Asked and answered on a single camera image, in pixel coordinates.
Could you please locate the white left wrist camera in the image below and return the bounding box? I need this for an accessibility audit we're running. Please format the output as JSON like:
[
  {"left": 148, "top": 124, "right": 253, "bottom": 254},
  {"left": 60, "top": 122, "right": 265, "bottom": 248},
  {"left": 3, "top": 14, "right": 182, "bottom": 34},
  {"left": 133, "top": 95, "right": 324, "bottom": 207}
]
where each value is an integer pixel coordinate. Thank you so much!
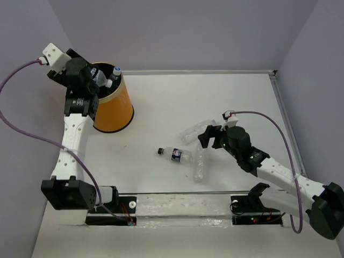
[{"left": 38, "top": 43, "right": 71, "bottom": 74}]

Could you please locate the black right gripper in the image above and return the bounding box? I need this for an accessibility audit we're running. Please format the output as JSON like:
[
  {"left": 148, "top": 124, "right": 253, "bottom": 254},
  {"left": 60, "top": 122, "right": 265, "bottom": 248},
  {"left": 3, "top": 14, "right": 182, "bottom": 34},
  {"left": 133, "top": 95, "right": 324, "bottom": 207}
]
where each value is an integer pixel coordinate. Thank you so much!
[{"left": 198, "top": 122, "right": 240, "bottom": 160}]

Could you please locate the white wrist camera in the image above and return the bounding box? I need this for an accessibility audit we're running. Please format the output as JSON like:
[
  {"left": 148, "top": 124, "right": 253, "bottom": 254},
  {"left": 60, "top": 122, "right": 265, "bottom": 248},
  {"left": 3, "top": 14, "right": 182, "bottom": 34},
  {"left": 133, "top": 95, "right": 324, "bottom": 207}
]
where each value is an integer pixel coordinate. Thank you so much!
[
  {"left": 38, "top": 43, "right": 71, "bottom": 74},
  {"left": 221, "top": 110, "right": 239, "bottom": 131}
]

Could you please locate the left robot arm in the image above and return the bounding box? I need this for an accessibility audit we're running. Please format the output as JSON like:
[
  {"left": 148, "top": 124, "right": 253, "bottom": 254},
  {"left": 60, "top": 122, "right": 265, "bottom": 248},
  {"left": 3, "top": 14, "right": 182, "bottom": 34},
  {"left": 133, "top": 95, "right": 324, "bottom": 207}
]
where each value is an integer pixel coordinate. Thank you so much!
[{"left": 41, "top": 43, "right": 121, "bottom": 212}]

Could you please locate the small Pepsi bottle black cap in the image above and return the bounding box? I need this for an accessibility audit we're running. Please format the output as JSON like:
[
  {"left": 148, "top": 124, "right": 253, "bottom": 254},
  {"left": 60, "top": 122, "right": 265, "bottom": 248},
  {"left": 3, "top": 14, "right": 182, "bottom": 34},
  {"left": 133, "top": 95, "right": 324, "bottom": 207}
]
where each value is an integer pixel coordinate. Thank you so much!
[{"left": 157, "top": 147, "right": 192, "bottom": 163}]

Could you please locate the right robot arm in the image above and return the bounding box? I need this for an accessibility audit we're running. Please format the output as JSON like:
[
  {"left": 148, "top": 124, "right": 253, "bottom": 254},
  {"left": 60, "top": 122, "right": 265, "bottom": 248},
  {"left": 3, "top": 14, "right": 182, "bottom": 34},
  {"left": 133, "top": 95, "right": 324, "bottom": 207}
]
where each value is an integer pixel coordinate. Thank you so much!
[{"left": 198, "top": 125, "right": 343, "bottom": 240}]

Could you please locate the clear unlabelled plastic bottle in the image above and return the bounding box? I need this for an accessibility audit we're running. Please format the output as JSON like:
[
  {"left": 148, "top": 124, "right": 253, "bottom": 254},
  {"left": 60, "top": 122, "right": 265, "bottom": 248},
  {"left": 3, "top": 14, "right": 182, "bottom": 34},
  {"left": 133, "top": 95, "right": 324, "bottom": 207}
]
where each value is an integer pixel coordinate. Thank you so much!
[{"left": 179, "top": 119, "right": 218, "bottom": 145}]

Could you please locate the bottle with dark label white cap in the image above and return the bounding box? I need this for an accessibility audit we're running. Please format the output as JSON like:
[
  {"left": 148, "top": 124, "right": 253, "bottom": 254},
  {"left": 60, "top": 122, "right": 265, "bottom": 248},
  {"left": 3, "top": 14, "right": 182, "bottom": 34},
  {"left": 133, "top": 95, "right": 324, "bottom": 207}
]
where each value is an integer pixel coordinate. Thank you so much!
[{"left": 105, "top": 67, "right": 122, "bottom": 88}]

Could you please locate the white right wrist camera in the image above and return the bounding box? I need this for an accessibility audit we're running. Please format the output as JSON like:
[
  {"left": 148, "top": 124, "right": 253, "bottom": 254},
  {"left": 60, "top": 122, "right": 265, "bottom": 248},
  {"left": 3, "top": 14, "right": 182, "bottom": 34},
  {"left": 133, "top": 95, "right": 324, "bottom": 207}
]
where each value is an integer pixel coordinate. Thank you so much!
[{"left": 221, "top": 110, "right": 239, "bottom": 131}]

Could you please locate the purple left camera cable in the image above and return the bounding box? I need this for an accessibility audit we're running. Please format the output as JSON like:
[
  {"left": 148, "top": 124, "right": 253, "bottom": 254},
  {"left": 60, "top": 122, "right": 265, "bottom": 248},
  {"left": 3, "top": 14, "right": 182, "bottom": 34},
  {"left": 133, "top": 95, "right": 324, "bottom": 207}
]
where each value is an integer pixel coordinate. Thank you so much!
[{"left": 0, "top": 59, "right": 135, "bottom": 225}]

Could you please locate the clear ribbed plastic bottle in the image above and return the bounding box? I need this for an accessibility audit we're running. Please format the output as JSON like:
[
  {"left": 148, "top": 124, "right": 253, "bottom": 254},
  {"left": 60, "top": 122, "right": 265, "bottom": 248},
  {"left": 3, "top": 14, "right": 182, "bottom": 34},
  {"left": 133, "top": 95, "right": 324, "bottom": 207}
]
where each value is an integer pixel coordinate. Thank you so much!
[{"left": 193, "top": 144, "right": 209, "bottom": 183}]

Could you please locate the clear bottle green blue label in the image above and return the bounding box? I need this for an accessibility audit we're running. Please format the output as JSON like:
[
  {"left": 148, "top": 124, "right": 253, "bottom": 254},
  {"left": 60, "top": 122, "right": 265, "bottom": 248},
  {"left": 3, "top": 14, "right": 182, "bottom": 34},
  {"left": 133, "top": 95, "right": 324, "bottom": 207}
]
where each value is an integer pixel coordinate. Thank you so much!
[{"left": 90, "top": 67, "right": 108, "bottom": 87}]

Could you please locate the orange cylindrical bin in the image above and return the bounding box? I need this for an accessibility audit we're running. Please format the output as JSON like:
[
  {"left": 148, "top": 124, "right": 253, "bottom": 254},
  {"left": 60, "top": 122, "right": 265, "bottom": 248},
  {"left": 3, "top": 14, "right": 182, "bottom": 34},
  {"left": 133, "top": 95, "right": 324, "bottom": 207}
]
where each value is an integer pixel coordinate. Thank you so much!
[{"left": 94, "top": 62, "right": 134, "bottom": 133}]

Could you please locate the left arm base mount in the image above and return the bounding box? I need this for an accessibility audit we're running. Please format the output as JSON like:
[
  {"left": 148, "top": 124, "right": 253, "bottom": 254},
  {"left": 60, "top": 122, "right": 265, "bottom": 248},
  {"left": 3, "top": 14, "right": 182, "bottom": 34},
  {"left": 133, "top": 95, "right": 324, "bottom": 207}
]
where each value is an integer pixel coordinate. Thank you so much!
[{"left": 85, "top": 195, "right": 137, "bottom": 226}]

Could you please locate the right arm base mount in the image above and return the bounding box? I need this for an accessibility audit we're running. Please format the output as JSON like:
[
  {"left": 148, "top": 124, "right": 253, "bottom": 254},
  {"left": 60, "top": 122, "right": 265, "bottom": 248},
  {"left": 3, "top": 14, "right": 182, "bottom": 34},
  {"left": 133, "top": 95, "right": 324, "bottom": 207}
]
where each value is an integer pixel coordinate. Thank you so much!
[{"left": 230, "top": 183, "right": 283, "bottom": 226}]

